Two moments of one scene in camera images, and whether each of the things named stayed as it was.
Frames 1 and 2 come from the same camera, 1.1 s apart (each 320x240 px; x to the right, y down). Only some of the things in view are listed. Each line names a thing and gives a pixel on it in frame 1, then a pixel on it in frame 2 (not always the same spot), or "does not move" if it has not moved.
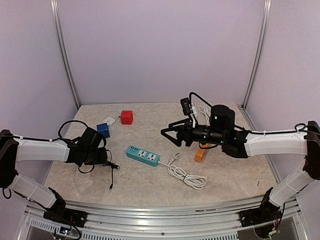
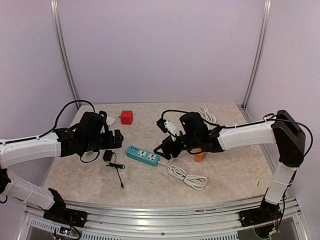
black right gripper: [187, 132] → [167, 142]
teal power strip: [140, 155] does not move
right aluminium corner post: [258, 64] does not move
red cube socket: [126, 117] does not move
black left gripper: [103, 159] → [118, 141]
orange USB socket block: [199, 155] does not move
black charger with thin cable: [113, 165] → [107, 157]
